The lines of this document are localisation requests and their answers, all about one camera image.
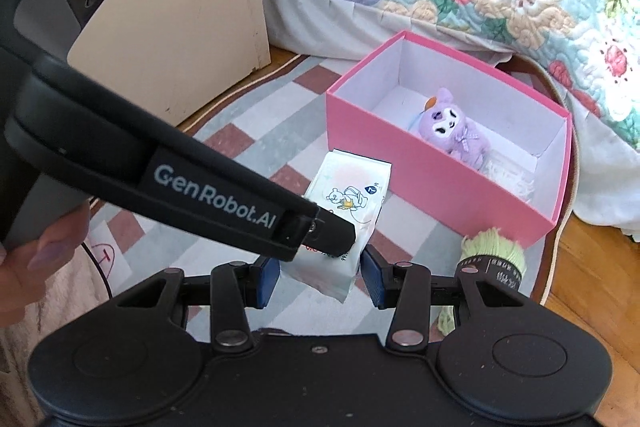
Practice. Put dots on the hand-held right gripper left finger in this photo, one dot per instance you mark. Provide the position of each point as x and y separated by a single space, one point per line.
266 282

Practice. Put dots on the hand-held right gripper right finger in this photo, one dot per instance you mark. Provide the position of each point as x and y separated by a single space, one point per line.
376 278

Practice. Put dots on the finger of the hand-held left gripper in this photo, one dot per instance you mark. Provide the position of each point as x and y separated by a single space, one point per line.
325 234

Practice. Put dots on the white tissue pack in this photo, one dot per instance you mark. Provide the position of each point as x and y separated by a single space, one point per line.
345 192

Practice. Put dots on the pink cardboard box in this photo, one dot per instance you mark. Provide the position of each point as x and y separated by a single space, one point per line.
430 177

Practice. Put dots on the green yarn ball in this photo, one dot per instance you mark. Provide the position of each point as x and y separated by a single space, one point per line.
492 252

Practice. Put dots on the orange makeup sponge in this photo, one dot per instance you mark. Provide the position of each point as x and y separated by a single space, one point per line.
428 102

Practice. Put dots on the clear plastic swab box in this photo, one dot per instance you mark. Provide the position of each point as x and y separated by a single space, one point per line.
515 182

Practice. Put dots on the purple plush toy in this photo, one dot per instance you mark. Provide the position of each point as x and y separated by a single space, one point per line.
460 127

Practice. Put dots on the person's left hand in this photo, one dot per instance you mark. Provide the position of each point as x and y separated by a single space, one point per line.
40 257

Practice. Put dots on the checked grey rug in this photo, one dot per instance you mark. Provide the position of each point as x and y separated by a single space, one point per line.
260 142

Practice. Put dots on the beige wooden board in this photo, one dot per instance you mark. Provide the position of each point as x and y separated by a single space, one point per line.
190 7

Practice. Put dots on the white bed skirt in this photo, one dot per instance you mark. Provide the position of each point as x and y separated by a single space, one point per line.
310 22

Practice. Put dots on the beige fluffy mat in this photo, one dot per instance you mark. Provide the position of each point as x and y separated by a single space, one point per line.
20 357

